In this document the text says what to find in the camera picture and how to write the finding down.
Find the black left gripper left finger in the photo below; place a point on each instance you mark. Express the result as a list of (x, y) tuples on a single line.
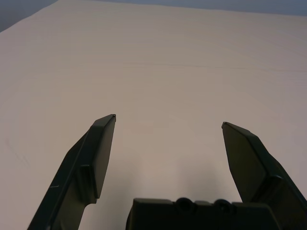
[(79, 172)]

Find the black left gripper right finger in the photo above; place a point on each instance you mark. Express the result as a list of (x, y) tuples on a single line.
[(259, 172)]

